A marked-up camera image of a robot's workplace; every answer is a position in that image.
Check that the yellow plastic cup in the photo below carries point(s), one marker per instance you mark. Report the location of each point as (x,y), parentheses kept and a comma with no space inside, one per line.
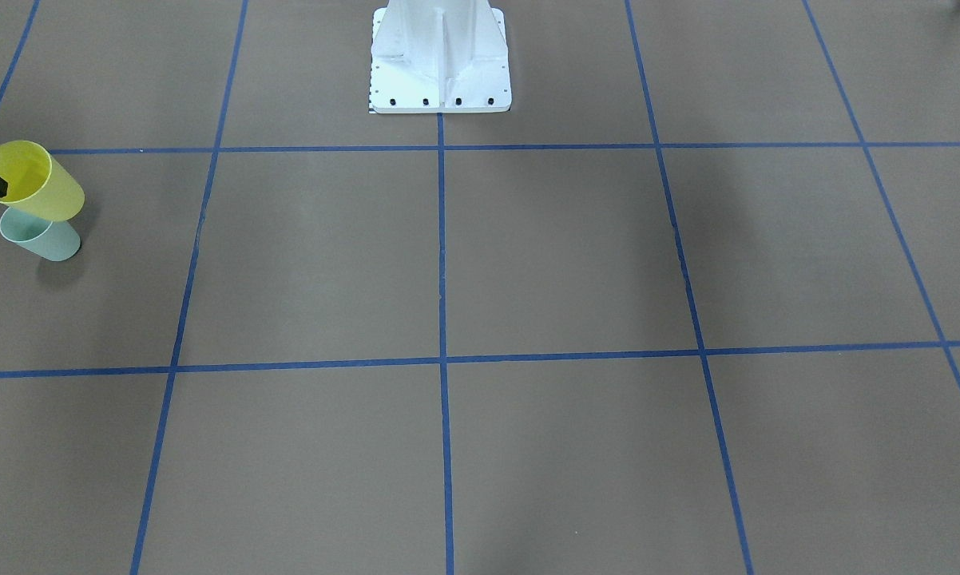
(33,181)

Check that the light green plastic cup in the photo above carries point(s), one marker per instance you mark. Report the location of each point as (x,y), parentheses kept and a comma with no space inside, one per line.
(55,241)

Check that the white camera mast pedestal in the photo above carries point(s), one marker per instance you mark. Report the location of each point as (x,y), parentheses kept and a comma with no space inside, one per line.
(448,57)

